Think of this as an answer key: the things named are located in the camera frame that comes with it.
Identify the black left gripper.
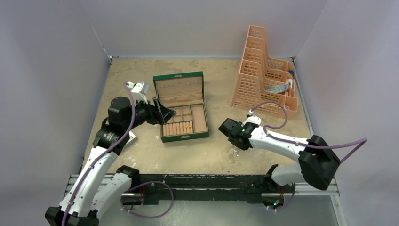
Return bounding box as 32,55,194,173
123,95,175,131

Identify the green jewelry box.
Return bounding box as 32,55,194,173
153,71,209,143

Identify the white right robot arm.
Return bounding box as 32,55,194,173
218,116,341,192

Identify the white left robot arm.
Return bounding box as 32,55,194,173
45,97,176,226

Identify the blue item in organizer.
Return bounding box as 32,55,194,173
264,83,290,93

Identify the peach plastic file organizer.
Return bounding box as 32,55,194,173
230,25,298,119

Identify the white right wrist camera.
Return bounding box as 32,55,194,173
243,109,262,125

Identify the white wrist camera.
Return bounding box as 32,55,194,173
243,109,262,125
126,81,149,104

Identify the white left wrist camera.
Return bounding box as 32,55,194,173
126,81,149,104

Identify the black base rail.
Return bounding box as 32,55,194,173
117,165,295,207

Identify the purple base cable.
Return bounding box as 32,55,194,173
120,182,173,219

